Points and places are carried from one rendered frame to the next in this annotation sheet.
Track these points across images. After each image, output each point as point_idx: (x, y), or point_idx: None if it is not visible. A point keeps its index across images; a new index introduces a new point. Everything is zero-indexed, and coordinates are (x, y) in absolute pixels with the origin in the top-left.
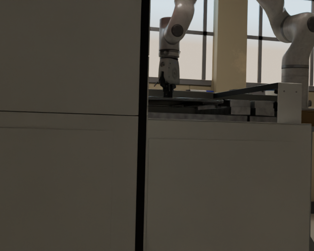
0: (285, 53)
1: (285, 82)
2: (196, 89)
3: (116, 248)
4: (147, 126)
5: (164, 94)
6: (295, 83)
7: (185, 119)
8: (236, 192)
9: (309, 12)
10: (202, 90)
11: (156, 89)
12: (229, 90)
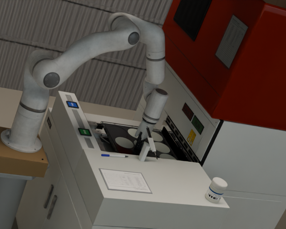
0: (49, 93)
1: (69, 92)
2: (118, 155)
3: None
4: (136, 109)
5: (142, 144)
6: (62, 91)
7: (121, 118)
8: None
9: (43, 49)
10: (113, 154)
11: (153, 157)
12: (91, 135)
